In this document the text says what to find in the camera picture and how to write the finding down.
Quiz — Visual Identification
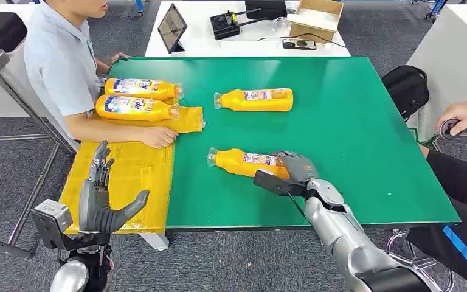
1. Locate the clear plastic cup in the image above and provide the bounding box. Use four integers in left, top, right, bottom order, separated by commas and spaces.
271, 16, 291, 32

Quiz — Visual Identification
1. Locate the black backpack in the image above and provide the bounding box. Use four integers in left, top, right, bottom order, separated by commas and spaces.
381, 64, 431, 122

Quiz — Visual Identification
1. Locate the orange drink bottle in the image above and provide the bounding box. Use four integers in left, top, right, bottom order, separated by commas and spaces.
103, 77, 185, 102
206, 147, 291, 181
213, 87, 295, 113
94, 94, 181, 123

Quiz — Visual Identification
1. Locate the black flat device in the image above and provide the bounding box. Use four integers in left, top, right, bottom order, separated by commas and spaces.
282, 38, 317, 52

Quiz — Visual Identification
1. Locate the black cable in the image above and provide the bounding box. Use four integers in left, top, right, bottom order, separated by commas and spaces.
257, 33, 350, 49

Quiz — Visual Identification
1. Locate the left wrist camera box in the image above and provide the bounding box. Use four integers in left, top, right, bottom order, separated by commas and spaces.
29, 198, 74, 251

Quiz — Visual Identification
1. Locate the open cardboard box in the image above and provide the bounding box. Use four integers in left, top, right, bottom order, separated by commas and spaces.
288, 0, 345, 44

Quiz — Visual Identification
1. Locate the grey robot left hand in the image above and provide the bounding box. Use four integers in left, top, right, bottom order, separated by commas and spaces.
78, 140, 150, 236

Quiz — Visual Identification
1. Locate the person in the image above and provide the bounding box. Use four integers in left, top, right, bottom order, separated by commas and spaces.
406, 98, 467, 292
24, 0, 179, 151

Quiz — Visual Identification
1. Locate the green table mat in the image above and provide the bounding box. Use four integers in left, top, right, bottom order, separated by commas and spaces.
105, 55, 462, 231

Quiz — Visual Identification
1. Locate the black tablet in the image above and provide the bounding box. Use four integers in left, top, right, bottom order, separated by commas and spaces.
157, 3, 189, 55

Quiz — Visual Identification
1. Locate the pale side table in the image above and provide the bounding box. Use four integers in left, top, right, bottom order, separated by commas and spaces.
406, 3, 467, 144

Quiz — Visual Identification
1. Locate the white table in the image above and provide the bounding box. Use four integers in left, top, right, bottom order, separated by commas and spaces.
144, 0, 352, 58

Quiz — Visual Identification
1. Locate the blue strap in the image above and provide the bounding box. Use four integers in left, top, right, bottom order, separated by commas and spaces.
442, 225, 467, 283

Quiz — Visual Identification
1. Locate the white table foot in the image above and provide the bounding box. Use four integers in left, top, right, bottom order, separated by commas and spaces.
139, 232, 170, 252

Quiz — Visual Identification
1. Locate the black box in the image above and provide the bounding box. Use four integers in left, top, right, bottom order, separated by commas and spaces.
244, 0, 288, 21

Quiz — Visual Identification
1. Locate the yellow sheet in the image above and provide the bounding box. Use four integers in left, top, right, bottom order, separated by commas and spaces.
59, 93, 206, 236

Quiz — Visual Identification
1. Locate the chrome chair base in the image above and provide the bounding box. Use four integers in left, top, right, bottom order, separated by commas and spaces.
386, 229, 457, 292

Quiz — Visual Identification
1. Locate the black remote controller with antennas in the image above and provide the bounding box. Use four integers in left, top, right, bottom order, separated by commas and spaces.
209, 7, 268, 41

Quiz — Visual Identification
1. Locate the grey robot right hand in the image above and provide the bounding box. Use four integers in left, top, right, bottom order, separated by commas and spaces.
272, 150, 320, 190

